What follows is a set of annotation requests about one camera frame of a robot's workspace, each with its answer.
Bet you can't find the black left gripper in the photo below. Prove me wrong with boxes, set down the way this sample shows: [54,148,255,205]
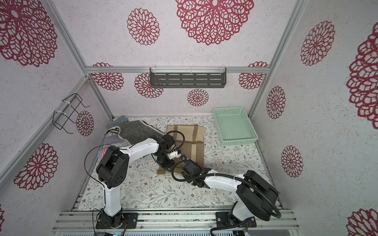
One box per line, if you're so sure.
[156,151,176,172]

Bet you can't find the brown checked scarf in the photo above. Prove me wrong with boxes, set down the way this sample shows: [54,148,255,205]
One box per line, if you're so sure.
[166,124,206,168]

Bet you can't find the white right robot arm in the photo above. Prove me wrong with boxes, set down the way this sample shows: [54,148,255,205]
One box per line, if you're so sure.
[171,155,282,223]

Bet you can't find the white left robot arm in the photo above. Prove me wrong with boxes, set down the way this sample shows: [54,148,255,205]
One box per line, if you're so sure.
[96,134,182,218]

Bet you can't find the black white zigzag scarf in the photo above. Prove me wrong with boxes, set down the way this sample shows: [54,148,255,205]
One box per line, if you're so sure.
[107,120,165,145]

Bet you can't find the mint green plastic basket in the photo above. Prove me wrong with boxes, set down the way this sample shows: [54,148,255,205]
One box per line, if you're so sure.
[213,107,258,147]

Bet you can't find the floral table mat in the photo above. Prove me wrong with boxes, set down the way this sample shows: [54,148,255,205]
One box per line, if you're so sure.
[76,114,280,210]

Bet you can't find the lilac pencil case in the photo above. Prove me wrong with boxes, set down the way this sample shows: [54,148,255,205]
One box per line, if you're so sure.
[103,135,131,147]

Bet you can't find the grey blue eraser block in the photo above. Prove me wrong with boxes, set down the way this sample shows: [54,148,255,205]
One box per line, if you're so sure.
[106,116,129,129]

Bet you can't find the pink striped plush doll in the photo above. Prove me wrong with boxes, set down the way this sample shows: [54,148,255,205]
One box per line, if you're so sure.
[99,148,108,159]

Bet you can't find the grey metal wall shelf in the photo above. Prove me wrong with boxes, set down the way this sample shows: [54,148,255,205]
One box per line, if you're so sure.
[149,67,226,89]

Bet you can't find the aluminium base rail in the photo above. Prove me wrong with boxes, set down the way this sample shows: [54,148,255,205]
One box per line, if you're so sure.
[51,207,300,236]

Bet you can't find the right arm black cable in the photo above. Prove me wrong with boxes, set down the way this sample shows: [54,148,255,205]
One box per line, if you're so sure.
[171,160,282,236]

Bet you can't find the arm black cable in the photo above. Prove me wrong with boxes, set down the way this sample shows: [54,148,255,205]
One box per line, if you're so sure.
[171,160,282,236]
[84,130,186,236]

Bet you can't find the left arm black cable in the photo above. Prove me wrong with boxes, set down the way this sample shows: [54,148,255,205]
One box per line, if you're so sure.
[84,130,186,236]

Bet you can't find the black wire wall rack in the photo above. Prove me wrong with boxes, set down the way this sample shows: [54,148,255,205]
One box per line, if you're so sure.
[51,93,90,135]

